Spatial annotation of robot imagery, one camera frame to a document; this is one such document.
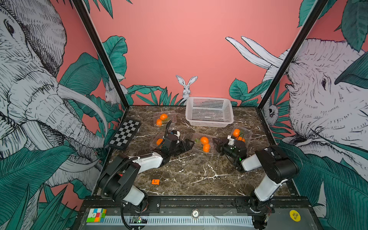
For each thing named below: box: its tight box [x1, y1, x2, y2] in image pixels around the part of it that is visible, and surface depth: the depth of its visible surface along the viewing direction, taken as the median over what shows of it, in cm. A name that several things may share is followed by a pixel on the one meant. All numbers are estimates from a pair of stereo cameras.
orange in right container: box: [232, 128, 241, 138], surface depth 101 cm
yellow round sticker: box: [289, 209, 301, 223], surface depth 73 cm
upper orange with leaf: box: [200, 136, 210, 148], surface depth 96 cm
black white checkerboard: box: [107, 118, 142, 151], surface depth 100 cm
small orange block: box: [151, 179, 161, 186], surface depth 82 cm
